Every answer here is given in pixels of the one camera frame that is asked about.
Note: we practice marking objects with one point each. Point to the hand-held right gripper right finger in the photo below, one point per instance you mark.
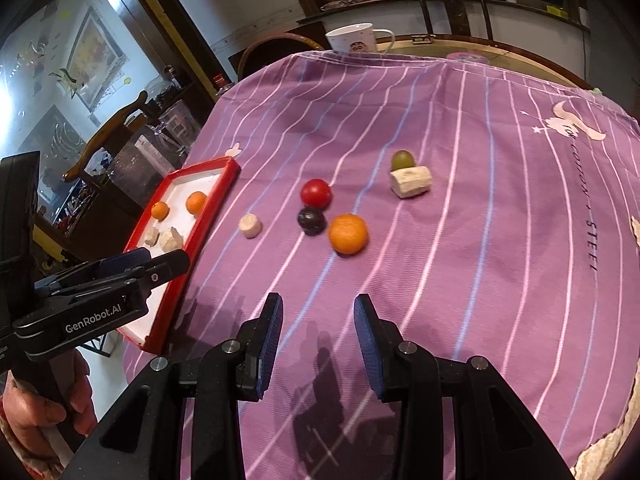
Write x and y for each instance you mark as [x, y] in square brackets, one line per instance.
[366, 347]

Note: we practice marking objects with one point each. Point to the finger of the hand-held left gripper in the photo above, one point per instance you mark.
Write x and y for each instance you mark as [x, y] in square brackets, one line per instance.
[167, 266]
[122, 260]

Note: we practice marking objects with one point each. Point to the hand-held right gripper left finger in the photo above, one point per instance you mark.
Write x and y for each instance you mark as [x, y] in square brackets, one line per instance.
[270, 345]

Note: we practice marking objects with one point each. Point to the red tray with white inside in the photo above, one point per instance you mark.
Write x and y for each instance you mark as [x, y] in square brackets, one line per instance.
[185, 187]

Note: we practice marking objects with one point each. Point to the round beige piece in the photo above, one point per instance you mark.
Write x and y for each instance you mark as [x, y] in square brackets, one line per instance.
[250, 225]

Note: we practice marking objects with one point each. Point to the large orange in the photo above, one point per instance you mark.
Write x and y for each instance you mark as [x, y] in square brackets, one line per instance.
[348, 233]

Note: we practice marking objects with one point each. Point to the dark purple plum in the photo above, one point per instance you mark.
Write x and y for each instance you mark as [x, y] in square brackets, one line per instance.
[311, 221]

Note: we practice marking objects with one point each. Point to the red tomato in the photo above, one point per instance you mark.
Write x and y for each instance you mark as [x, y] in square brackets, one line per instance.
[316, 193]

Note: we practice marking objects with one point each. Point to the large beige block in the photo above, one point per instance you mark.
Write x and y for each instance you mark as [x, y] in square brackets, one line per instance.
[411, 182]

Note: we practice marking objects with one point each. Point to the green grape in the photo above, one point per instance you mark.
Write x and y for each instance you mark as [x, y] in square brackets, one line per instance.
[401, 159]

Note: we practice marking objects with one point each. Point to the person's left hand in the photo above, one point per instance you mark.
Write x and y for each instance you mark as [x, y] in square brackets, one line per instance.
[27, 412]

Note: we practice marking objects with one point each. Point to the beige rough chunk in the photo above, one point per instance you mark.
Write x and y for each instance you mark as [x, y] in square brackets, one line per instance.
[170, 239]

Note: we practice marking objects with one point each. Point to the small beige chunk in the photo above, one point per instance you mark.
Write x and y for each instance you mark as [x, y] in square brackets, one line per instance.
[151, 236]

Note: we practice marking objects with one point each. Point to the small orange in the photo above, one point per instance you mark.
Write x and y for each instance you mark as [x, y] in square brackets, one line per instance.
[160, 210]
[196, 202]

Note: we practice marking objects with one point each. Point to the clear plastic container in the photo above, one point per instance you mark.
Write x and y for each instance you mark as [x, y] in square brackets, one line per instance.
[142, 162]

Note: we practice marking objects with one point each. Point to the curved wooden armchair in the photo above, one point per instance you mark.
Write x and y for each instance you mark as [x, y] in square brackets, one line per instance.
[107, 132]

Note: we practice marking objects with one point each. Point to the purple striped cloth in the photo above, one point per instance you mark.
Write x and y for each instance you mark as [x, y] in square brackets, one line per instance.
[475, 270]

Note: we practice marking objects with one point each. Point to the clear glass pitcher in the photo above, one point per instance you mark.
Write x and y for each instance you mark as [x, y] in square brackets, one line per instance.
[175, 125]

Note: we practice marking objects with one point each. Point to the red-capped bottle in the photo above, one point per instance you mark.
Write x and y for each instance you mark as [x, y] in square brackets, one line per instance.
[221, 85]

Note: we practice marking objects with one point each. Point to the round-back wooden chair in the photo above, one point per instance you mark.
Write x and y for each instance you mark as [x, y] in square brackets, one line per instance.
[270, 52]

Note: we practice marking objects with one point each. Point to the beige fuzzy cloth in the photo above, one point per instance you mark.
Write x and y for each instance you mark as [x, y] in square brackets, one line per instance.
[607, 452]

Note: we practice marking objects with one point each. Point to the white printed mug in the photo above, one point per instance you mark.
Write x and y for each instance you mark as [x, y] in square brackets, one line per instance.
[352, 39]

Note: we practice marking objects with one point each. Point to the pink round lid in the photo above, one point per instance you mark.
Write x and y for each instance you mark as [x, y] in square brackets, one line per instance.
[467, 56]

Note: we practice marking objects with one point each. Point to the round wooden table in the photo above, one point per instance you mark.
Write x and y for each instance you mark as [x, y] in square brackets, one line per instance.
[510, 62]

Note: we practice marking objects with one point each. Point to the dark wooden chair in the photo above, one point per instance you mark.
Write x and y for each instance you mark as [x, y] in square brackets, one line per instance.
[457, 5]

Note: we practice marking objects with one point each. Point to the framed wall painting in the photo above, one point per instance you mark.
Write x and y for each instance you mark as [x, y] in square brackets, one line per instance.
[95, 47]

